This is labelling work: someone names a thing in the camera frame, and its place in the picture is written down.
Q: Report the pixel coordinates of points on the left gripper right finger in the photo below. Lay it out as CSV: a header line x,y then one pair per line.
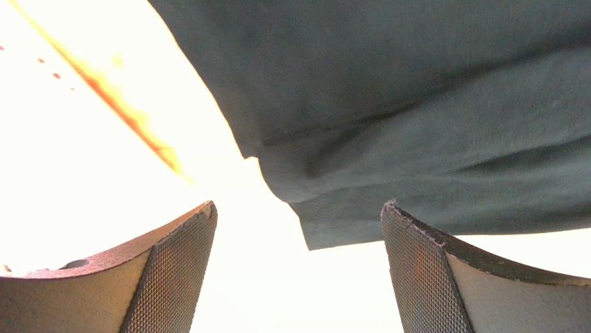
x,y
443,284

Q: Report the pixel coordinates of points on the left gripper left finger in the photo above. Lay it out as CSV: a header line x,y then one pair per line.
x,y
151,283

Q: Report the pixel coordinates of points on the black floral t shirt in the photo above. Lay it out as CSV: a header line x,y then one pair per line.
x,y
473,115

